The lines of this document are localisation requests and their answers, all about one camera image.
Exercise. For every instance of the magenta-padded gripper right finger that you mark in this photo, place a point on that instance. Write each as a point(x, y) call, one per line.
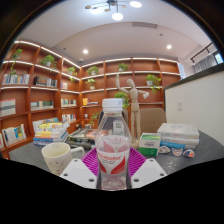
point(150, 171)

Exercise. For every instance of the dark magazines pile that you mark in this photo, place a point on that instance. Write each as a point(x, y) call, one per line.
point(83, 136)

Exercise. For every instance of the ceiling air vent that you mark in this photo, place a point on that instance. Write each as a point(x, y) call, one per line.
point(144, 25)

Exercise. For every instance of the round recessed ceiling light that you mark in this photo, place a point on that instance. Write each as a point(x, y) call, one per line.
point(85, 51)
point(169, 47)

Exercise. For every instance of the colourful book stack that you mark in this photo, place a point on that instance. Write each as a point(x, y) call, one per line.
point(50, 133)

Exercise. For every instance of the green and white box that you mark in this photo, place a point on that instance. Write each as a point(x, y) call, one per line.
point(149, 144)

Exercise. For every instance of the branched globe ceiling lamp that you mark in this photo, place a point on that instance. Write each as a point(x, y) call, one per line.
point(115, 8)

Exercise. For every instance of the wooden artist mannequin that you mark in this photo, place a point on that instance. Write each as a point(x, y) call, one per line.
point(134, 100)

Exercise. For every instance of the wooden wall shelf unit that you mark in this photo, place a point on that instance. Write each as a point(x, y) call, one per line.
point(23, 100)

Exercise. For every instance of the tan upholstered chair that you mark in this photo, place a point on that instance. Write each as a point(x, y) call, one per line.
point(153, 120)

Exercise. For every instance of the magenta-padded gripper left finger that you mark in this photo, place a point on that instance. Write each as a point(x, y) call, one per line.
point(78, 171)

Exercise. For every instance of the cream printed mug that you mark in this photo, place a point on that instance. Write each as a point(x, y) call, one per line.
point(56, 158)

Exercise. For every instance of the clear plastic water bottle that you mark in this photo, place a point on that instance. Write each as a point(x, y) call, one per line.
point(112, 156)

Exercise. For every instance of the black track light rail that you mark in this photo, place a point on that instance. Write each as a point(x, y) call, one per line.
point(201, 52)

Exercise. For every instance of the small round printed badge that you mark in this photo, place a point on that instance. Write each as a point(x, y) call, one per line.
point(176, 152)
point(188, 153)
point(164, 149)

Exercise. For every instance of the grey curtain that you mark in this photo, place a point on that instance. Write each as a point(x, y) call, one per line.
point(205, 64)

